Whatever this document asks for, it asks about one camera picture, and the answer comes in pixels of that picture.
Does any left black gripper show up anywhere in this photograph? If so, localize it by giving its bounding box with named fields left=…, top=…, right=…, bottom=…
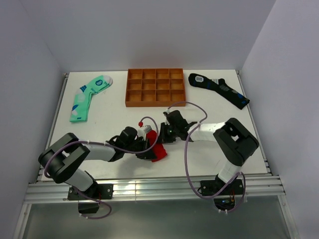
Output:
left=124, top=137, right=156, bottom=160

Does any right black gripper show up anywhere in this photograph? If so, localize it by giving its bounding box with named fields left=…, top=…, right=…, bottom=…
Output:
left=157, top=122, right=179, bottom=144

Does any red santa sock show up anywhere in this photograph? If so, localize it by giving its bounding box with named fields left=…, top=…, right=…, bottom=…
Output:
left=146, top=130, right=167, bottom=162

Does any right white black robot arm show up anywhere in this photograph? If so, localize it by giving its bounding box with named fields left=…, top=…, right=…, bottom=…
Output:
left=158, top=110, right=259, bottom=194

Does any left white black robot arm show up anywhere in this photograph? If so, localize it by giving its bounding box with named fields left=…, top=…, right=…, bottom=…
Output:
left=38, top=126, right=157, bottom=199

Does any orange compartment tray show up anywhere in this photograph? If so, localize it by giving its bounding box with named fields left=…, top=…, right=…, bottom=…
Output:
left=125, top=68, right=186, bottom=107

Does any mint green patterned sock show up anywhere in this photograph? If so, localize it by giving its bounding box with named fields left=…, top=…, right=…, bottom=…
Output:
left=69, top=75, right=113, bottom=123

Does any black blue sports sock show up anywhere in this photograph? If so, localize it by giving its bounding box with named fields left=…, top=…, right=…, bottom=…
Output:
left=188, top=73, right=250, bottom=110

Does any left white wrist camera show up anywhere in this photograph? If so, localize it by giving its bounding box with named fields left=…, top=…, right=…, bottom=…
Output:
left=137, top=121, right=152, bottom=140

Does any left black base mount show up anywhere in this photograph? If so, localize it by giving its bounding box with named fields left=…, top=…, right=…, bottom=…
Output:
left=67, top=184, right=113, bottom=220

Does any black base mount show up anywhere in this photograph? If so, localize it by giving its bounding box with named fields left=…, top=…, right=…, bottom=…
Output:
left=67, top=184, right=113, bottom=220
left=197, top=178, right=244, bottom=213

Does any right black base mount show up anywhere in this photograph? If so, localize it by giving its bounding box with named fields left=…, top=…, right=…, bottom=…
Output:
left=197, top=178, right=244, bottom=213

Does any aluminium front rail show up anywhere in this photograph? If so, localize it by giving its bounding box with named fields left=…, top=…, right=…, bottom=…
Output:
left=23, top=174, right=286, bottom=204

